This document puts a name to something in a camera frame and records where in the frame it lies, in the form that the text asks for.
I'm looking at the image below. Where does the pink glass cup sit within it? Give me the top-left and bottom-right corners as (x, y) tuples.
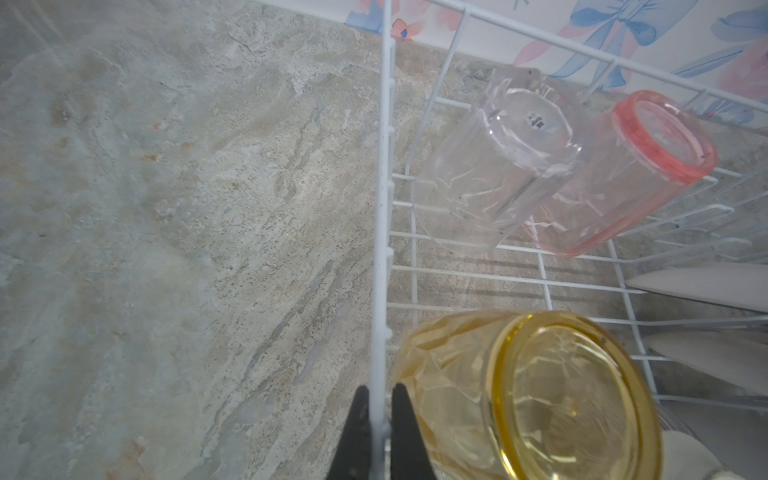
(525, 90), (718, 257)

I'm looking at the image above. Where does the white wire dish rack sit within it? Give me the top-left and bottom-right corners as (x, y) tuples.
(367, 1), (767, 479)

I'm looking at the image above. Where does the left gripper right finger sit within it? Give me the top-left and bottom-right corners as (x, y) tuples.
(390, 383), (436, 480)

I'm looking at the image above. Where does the clear glass cup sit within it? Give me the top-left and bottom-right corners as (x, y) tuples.
(411, 66), (595, 251)

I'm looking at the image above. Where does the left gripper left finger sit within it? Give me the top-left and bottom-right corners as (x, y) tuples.
(326, 385), (371, 480)

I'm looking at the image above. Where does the yellow glass cup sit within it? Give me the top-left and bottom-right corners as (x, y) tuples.
(393, 310), (662, 479)

